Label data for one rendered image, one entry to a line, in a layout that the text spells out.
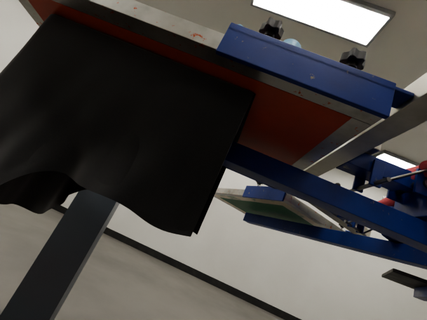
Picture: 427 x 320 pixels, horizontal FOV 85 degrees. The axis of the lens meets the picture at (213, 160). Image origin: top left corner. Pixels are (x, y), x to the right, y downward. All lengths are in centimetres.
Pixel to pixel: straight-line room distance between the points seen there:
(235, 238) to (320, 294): 170
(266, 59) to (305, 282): 456
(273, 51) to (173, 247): 418
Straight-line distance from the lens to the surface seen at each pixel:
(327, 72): 46
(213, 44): 46
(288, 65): 44
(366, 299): 535
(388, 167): 79
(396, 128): 58
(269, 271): 461
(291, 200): 115
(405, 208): 87
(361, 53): 52
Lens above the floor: 66
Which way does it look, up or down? 18 degrees up
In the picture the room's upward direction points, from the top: 25 degrees clockwise
